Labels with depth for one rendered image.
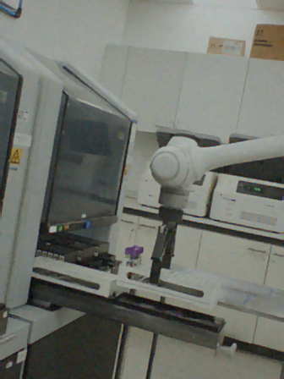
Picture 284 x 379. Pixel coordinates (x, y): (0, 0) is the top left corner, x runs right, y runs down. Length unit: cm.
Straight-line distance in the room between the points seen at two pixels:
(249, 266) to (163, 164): 259
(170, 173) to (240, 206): 255
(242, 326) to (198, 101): 179
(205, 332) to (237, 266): 236
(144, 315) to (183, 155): 50
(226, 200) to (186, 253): 50
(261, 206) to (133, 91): 148
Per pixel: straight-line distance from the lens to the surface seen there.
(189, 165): 132
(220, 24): 469
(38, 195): 156
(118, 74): 446
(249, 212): 380
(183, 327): 150
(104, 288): 157
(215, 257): 385
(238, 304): 179
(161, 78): 432
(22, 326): 149
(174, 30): 477
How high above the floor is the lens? 124
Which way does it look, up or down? 3 degrees down
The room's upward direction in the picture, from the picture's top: 10 degrees clockwise
